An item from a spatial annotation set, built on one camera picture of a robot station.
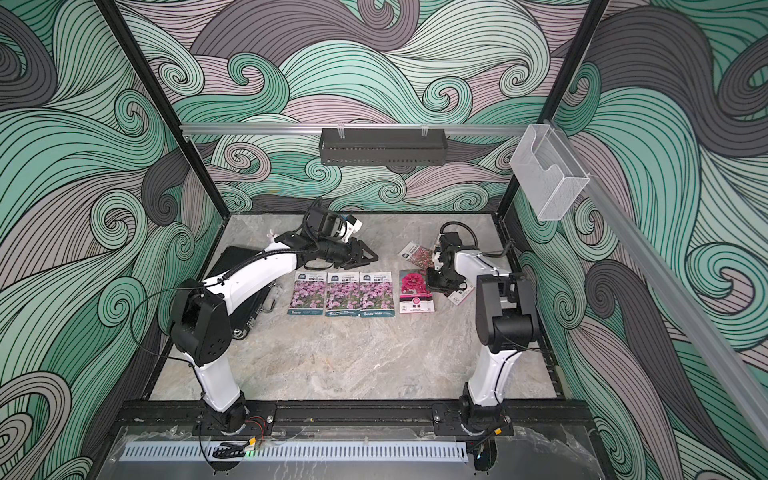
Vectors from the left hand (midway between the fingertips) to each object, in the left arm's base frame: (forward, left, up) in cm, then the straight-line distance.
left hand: (375, 256), depth 81 cm
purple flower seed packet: (-1, +11, -20) cm, 23 cm away
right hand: (+2, -18, -19) cm, 26 cm away
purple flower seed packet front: (0, +22, -20) cm, 30 cm away
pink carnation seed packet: (-1, -13, -20) cm, 24 cm away
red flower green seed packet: (+16, -15, -21) cm, 31 cm away
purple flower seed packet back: (-1, 0, -20) cm, 20 cm away
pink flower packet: (-1, -27, -20) cm, 34 cm away
